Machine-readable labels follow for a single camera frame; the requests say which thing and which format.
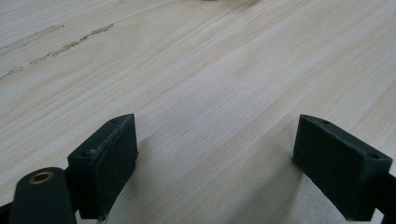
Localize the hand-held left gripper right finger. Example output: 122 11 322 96
291 114 394 222

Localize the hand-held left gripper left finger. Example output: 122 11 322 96
66 113 139 220

